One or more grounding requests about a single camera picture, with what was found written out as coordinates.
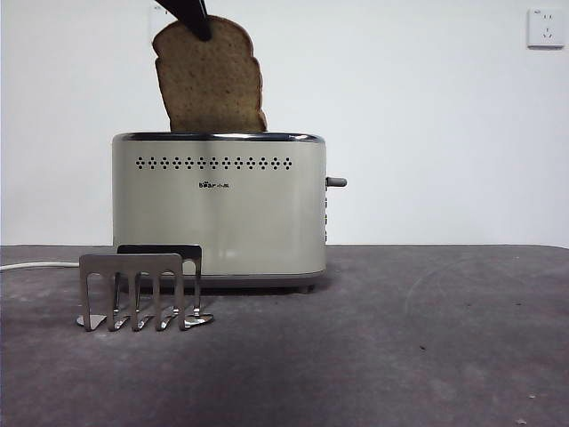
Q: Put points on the shiny metal toast rack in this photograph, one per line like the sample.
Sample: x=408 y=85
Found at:
x=129 y=264

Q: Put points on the cream two-slot toaster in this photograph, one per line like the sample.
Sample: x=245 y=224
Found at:
x=213 y=222

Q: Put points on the grey toaster lever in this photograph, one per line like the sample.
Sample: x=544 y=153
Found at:
x=338 y=182

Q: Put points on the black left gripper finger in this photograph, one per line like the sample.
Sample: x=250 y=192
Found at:
x=191 y=13

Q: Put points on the brown bread slice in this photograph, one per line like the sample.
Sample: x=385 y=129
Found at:
x=213 y=84

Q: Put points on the white wall socket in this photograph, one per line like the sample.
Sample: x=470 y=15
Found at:
x=547 y=27
x=155 y=24

